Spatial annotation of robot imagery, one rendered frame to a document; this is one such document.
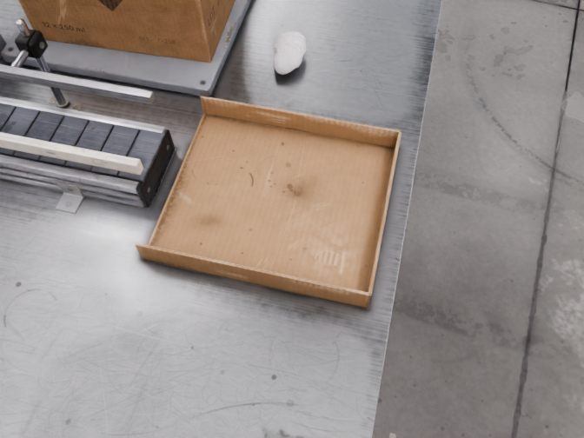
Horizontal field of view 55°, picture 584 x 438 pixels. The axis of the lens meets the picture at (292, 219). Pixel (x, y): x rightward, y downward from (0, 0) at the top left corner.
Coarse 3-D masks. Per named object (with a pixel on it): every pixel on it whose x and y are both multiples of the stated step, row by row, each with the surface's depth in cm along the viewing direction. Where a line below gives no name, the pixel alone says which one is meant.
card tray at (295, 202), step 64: (256, 128) 85; (320, 128) 83; (384, 128) 80; (192, 192) 79; (256, 192) 79; (320, 192) 79; (384, 192) 79; (192, 256) 70; (256, 256) 74; (320, 256) 74
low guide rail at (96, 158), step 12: (0, 132) 75; (0, 144) 75; (12, 144) 74; (24, 144) 74; (36, 144) 74; (48, 144) 74; (60, 144) 74; (60, 156) 74; (72, 156) 73; (84, 156) 73; (96, 156) 72; (108, 156) 72; (120, 156) 72; (108, 168) 74; (120, 168) 73; (132, 168) 72
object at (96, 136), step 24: (0, 120) 80; (24, 120) 80; (48, 120) 80; (72, 120) 80; (72, 144) 78; (96, 144) 78; (120, 144) 78; (144, 144) 78; (72, 168) 76; (96, 168) 76; (144, 168) 76
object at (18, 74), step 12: (0, 72) 74; (12, 72) 74; (24, 72) 74; (36, 72) 74; (48, 84) 74; (60, 84) 73; (72, 84) 73; (84, 84) 73; (96, 84) 73; (108, 84) 73; (108, 96) 73; (120, 96) 73; (132, 96) 72; (144, 96) 71
